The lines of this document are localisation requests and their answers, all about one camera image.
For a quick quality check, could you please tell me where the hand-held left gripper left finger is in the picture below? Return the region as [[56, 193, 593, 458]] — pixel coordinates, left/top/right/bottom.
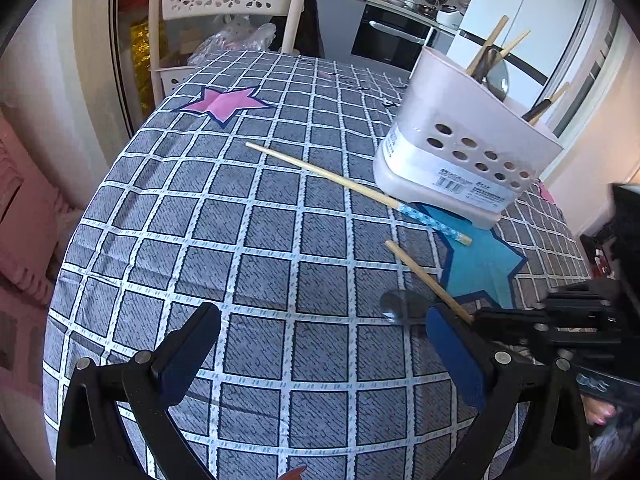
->
[[55, 302, 222, 480]]

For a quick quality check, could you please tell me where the beige plastic utensil holder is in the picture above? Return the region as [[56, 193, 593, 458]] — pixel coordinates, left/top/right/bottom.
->
[[372, 46, 563, 226]]

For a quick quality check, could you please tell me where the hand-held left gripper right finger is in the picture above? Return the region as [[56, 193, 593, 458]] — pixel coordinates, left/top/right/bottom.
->
[[426, 304, 592, 480]]

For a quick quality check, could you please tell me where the wooden chopstick with patterned end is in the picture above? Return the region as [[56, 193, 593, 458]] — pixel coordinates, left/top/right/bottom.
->
[[245, 141, 473, 247]]

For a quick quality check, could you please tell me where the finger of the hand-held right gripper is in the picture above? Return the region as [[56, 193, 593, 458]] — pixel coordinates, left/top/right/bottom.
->
[[472, 305, 551, 348]]

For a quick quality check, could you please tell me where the gold foil package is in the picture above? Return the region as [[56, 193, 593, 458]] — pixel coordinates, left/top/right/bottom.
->
[[131, 20, 155, 106]]

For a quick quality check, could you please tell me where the person's right hand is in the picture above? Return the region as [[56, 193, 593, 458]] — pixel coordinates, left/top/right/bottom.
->
[[582, 392, 623, 428]]

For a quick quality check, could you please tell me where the grey checked tablecloth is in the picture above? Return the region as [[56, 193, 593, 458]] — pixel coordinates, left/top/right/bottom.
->
[[42, 50, 593, 480]]

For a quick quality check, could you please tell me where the white refrigerator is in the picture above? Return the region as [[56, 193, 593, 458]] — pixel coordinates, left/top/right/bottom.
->
[[445, 0, 621, 111]]

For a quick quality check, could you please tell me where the clear plastic bag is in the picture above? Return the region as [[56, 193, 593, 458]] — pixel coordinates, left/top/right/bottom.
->
[[187, 16, 277, 67]]

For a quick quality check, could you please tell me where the grey base cabinet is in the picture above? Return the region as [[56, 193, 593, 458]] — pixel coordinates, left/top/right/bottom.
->
[[320, 0, 363, 58]]

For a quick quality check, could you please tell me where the black built-in oven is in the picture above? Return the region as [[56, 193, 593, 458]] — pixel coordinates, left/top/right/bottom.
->
[[351, 4, 436, 61]]

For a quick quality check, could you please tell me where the white rice cooker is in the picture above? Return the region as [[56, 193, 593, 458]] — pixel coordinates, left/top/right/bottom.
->
[[436, 4, 463, 30]]

